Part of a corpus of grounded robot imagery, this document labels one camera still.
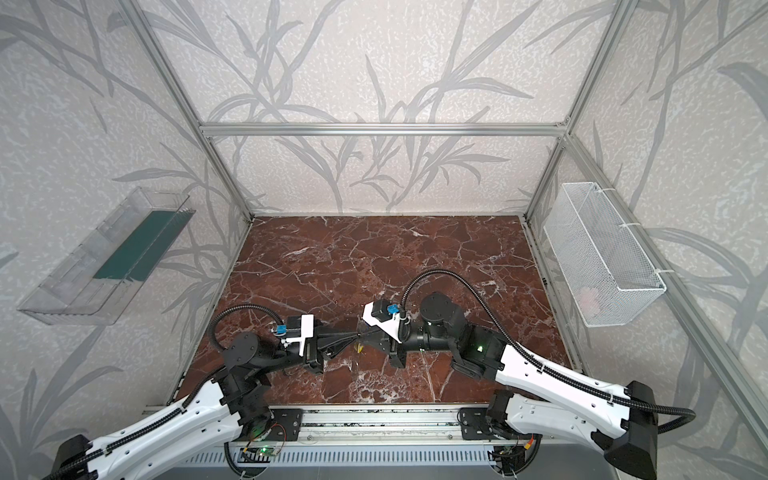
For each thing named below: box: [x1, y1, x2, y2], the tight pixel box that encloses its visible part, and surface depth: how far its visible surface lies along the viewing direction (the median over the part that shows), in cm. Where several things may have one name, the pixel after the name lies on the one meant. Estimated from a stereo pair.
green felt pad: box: [93, 209, 196, 281], surface depth 69 cm
